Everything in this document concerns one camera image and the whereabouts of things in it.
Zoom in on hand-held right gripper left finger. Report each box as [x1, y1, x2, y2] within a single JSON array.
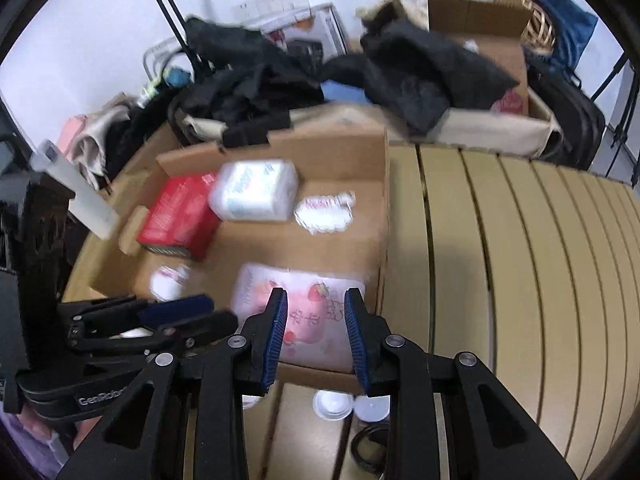
[[57, 287, 290, 480]]

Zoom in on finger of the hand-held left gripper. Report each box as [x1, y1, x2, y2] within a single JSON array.
[[67, 310, 240, 356], [60, 294, 215, 333]]

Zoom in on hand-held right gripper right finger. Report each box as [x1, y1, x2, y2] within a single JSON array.
[[343, 287, 576, 480]]

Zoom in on shallow cardboard box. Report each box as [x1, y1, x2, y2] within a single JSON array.
[[87, 127, 392, 396]]

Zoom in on black cable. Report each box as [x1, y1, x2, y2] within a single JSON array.
[[350, 425, 391, 476]]

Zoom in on pink strawberry packet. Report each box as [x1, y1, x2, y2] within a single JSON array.
[[230, 262, 368, 373]]

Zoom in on white bottle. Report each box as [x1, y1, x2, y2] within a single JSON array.
[[29, 139, 121, 241]]

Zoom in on red box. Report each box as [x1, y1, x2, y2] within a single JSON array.
[[136, 174, 223, 261]]

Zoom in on beige cloth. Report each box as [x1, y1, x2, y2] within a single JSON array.
[[70, 105, 131, 191]]

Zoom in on pink bag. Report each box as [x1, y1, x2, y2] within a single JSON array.
[[57, 114, 91, 161]]

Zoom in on white packet red print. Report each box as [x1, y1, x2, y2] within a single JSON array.
[[293, 191, 357, 236]]

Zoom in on white tissue pack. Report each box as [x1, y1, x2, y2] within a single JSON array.
[[207, 159, 300, 223]]

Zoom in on cream bag dark trim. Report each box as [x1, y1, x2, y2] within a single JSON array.
[[182, 107, 301, 143]]

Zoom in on green yellow item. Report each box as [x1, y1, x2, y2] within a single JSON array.
[[141, 66, 193, 103]]

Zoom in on purple pants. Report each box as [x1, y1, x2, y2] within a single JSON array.
[[0, 400, 76, 480]]

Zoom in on blue cloth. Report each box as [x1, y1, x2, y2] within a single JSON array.
[[320, 79, 368, 106]]

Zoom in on cream canvas bag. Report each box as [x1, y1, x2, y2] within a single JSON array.
[[390, 102, 561, 158]]

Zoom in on black garment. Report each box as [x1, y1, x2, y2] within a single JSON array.
[[320, 22, 521, 133]]

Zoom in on black backpack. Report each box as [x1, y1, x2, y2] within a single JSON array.
[[525, 55, 607, 171]]

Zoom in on tall open cardboard box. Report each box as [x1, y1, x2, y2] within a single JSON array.
[[427, 0, 533, 116]]

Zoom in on beige tote bag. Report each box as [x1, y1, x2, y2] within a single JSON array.
[[356, 0, 431, 31]]

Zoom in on black tripod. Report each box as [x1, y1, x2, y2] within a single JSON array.
[[592, 50, 640, 186]]

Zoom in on wicker basket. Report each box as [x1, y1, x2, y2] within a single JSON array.
[[494, 0, 557, 53]]

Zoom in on blue bag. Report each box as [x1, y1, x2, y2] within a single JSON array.
[[520, 0, 599, 86]]

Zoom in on silver metal frame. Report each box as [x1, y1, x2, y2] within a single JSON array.
[[142, 37, 193, 86]]

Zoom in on black trolley handle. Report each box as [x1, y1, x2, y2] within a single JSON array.
[[125, 0, 216, 78]]

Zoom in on white wall socket strip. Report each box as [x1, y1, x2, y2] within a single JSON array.
[[232, 0, 310, 23]]

